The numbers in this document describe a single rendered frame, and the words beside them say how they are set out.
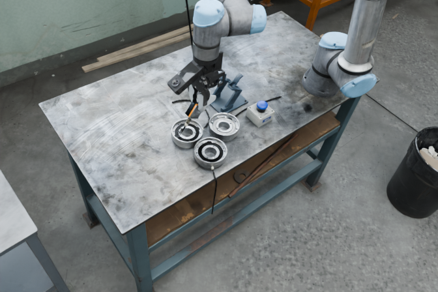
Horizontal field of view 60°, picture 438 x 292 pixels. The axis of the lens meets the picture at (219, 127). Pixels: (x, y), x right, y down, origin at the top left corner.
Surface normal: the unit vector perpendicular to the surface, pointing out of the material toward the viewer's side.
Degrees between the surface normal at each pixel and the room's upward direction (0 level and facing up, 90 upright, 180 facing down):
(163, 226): 0
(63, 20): 90
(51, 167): 0
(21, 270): 0
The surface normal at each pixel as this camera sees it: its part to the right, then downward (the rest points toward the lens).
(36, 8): 0.61, 0.63
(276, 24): 0.09, -0.66
